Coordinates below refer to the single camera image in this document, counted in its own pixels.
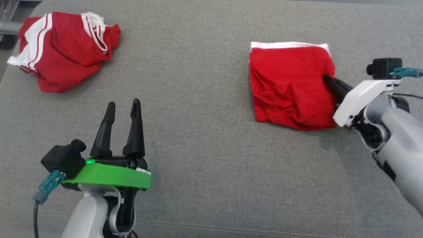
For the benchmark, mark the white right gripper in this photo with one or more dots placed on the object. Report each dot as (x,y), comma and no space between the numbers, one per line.
(358,99)

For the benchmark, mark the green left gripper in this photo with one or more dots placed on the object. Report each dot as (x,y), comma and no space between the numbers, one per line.
(109,173)

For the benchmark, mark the red shorts with white stripe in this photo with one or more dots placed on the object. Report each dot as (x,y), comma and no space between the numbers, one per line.
(290,86)

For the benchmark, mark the red and white jersey shirt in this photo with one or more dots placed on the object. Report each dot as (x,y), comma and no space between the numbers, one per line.
(62,56)

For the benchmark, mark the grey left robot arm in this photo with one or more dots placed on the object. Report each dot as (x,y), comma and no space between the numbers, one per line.
(87,215)

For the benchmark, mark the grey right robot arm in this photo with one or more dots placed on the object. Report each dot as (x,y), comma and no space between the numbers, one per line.
(400,138)

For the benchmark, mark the grey fabric sofa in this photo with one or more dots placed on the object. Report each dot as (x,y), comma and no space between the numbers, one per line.
(198,99)

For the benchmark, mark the black caster wheel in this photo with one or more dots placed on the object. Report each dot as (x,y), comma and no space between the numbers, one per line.
(6,42)

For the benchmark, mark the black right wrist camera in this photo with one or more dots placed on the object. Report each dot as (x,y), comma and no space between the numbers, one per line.
(385,67)

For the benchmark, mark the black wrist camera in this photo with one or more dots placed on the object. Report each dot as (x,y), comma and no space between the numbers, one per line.
(385,67)
(62,160)

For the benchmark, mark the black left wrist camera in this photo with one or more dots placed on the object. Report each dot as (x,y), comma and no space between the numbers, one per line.
(62,160)

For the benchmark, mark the grey metal cart frame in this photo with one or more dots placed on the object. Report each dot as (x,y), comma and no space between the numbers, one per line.
(10,27)

